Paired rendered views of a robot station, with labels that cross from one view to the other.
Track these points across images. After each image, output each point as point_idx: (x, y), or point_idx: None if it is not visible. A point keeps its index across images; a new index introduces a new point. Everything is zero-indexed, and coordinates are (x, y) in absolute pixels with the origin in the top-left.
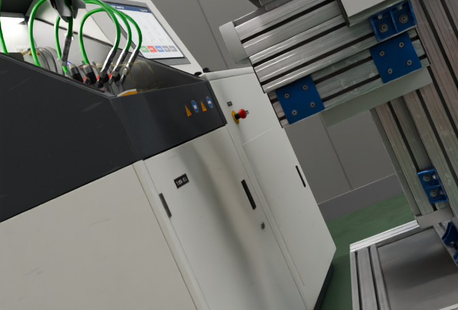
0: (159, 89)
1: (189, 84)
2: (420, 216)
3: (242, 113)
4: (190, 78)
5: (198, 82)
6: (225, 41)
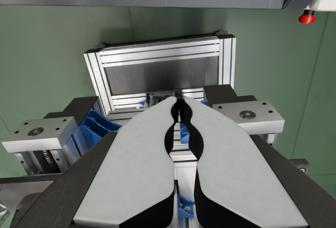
0: (71, 5)
1: (198, 7)
2: (150, 97)
3: (300, 21)
4: None
5: None
6: (11, 133)
